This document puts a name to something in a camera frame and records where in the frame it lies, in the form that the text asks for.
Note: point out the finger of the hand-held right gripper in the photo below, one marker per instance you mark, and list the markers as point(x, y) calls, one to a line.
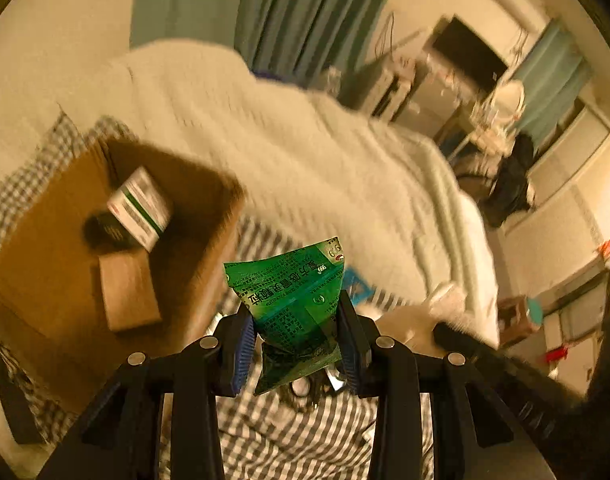
point(465, 340)

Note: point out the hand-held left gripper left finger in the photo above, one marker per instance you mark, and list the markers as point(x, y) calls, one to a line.
point(241, 355)

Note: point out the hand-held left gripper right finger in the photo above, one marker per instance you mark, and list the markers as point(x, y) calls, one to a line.
point(352, 357)

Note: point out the green medicine sachet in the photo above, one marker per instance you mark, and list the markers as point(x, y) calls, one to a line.
point(290, 305)

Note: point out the large white bottle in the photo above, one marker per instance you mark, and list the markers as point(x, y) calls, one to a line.
point(405, 325)

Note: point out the teal topped stool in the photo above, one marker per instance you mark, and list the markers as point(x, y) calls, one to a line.
point(527, 312)

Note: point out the blue packet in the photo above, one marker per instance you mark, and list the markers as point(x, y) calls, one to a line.
point(357, 287)

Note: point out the grey checkered cloth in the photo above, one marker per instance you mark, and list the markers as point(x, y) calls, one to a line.
point(295, 440)

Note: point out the small brown cardboard box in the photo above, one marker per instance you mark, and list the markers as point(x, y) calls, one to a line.
point(130, 290)

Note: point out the black clothing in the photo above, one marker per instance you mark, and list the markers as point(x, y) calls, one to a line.
point(512, 185)

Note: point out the white green-striped medicine box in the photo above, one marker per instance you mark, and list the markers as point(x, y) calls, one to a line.
point(140, 210)

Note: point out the white wardrobe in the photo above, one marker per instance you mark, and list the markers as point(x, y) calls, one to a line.
point(570, 195)

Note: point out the white blanket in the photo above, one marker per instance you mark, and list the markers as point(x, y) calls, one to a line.
point(310, 160)

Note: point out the wooden side table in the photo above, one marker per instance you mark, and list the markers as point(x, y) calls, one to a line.
point(480, 135)

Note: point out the grey cabinet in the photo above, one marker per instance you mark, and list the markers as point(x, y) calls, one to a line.
point(445, 95)

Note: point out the white fan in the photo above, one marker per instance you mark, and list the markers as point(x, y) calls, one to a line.
point(510, 97)

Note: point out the white suitcase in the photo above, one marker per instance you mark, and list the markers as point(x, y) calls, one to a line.
point(385, 92)

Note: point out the narrow teal curtain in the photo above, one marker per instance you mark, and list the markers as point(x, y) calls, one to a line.
point(550, 75)

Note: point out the clear plastic bottle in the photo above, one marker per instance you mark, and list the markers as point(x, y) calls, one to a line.
point(330, 80)

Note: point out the black television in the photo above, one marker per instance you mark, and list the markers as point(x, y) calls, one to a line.
point(470, 52)

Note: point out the wide teal curtain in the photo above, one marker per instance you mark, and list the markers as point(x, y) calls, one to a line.
point(285, 15)

